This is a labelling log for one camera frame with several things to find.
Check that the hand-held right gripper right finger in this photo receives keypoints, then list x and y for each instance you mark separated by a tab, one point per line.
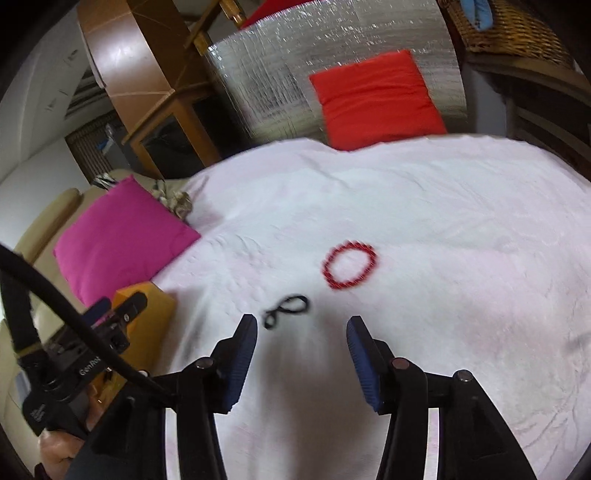
364	364

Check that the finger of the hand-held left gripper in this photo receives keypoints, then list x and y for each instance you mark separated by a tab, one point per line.
131	309
98	313

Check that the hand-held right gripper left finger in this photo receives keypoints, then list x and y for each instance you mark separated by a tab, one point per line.
240	360

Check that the person's left hand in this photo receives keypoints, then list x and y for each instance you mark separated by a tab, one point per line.
60	454

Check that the orange cushion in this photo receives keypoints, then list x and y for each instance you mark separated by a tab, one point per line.
157	314

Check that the pink pillow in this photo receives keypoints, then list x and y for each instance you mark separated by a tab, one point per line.
124	240

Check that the patterned crumpled cloth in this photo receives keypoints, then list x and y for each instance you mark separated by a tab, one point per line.
173	201

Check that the dark wicker cabinet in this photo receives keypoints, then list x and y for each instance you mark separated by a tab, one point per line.
92	147

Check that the wooden cabinet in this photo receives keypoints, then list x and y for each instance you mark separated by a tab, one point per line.
134	60

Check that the red pillow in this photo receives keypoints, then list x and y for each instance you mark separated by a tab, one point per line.
378	101

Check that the silver foil insulation sheet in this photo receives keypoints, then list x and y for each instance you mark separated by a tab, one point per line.
268	69

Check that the wooden shelf rack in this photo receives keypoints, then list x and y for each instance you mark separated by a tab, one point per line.
545	106

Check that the red cloth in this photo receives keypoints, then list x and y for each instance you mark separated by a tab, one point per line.
272	11

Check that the wicker basket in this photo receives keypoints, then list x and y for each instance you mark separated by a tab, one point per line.
517	32

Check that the blue cloth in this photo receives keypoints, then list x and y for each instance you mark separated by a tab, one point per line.
478	11

